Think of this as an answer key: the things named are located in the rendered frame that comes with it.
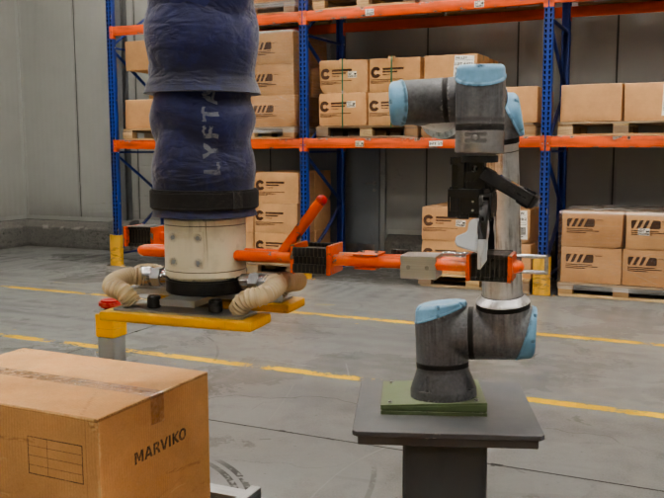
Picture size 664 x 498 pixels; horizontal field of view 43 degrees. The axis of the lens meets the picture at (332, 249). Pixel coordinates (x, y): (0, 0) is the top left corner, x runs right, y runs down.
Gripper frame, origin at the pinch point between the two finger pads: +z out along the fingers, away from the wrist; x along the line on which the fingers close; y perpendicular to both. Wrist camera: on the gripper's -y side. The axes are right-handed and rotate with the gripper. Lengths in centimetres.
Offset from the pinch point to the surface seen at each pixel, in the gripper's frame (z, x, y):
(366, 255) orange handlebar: -0.8, 3.9, 22.9
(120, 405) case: 33, 11, 75
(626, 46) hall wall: -134, -834, -15
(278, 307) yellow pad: 12.2, -3.5, 44.7
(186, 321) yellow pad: 12, 16, 56
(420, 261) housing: -0.1, 3.8, 12.2
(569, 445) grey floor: 127, -265, -1
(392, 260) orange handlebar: 0.0, 3.7, 17.6
